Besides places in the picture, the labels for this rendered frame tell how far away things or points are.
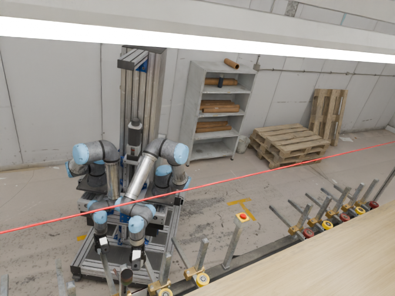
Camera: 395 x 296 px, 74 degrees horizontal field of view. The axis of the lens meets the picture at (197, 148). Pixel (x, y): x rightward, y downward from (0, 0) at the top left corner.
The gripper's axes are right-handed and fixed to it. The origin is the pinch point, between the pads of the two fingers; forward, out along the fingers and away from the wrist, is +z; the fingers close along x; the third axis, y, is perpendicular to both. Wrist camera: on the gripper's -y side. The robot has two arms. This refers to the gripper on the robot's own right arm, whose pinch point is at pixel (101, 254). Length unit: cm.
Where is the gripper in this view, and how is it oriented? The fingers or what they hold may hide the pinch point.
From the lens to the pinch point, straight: 196.3
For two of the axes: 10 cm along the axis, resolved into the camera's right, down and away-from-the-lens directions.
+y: -4.8, -5.2, 7.1
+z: -1.7, 8.5, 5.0
